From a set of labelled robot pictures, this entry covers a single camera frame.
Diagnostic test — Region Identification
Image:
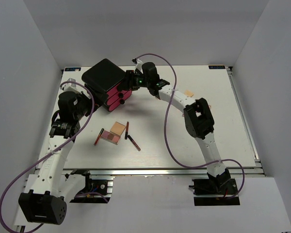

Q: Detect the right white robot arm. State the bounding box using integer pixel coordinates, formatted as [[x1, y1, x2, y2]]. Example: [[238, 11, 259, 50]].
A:
[[122, 59, 231, 194]]

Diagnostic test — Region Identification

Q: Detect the left XDOF logo sticker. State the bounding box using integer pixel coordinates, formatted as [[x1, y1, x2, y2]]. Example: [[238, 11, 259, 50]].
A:
[[64, 67, 81, 72]]

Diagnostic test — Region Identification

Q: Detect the red lip gloss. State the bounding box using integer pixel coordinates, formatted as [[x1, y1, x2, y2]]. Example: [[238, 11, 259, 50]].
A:
[[125, 121, 129, 140], [128, 135, 141, 151]]

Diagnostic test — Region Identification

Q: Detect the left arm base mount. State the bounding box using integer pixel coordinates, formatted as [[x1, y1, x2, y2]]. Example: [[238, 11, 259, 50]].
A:
[[65, 169, 111, 204]]

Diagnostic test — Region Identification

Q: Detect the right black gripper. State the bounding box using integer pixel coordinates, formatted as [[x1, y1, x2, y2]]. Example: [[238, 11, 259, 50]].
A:
[[116, 70, 150, 91]]

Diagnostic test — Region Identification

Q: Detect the xdof logo sticker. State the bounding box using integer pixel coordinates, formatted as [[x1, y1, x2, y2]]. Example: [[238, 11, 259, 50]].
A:
[[64, 67, 81, 72], [208, 65, 226, 69]]

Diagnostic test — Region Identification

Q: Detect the right XDOF logo sticker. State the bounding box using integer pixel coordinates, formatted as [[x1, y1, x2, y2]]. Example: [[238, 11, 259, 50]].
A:
[[208, 65, 226, 69]]

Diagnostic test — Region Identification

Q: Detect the beige foundation tube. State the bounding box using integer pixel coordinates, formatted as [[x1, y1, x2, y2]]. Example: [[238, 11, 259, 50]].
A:
[[184, 90, 194, 97]]

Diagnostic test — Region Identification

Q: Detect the pink eyeshadow palette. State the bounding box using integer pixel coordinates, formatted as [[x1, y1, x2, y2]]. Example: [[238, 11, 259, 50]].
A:
[[101, 130, 121, 145]]

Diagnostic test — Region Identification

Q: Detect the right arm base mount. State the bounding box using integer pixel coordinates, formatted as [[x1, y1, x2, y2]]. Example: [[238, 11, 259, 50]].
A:
[[189, 179, 240, 206]]

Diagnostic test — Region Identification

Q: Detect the red lip gloss tube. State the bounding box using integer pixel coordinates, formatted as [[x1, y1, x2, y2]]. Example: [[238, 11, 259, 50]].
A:
[[94, 128, 104, 146]]

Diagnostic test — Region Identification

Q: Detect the black pink drawer organizer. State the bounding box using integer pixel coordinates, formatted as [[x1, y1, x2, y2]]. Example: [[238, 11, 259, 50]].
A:
[[81, 58, 132, 112]]

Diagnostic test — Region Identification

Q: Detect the aluminium table frame rail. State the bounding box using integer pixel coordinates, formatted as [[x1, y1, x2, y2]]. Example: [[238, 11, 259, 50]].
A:
[[226, 67, 265, 176]]

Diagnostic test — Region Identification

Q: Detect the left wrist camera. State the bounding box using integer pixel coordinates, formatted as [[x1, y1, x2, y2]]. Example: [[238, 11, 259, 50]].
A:
[[60, 78, 77, 89]]

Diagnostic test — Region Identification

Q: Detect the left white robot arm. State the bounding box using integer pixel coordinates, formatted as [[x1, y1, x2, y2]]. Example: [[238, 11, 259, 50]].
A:
[[18, 86, 95, 225]]

